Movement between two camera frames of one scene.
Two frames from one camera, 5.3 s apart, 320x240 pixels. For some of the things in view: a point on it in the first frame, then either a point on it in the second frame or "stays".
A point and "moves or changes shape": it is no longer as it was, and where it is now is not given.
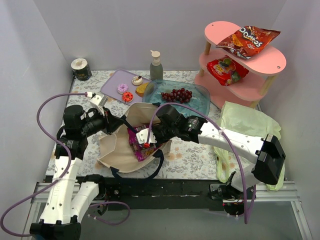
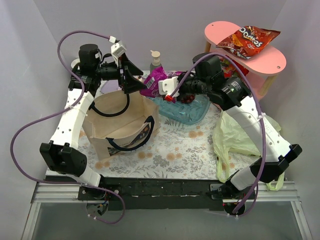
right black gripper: x=157 y=135 → x=185 y=87
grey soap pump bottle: x=156 y=67 stays
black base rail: x=148 y=193 stays
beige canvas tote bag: x=115 y=150 moves or changes shape
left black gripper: x=110 y=120 → x=121 y=75
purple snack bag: x=141 y=152 → x=152 y=80
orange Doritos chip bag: x=246 y=41 stays
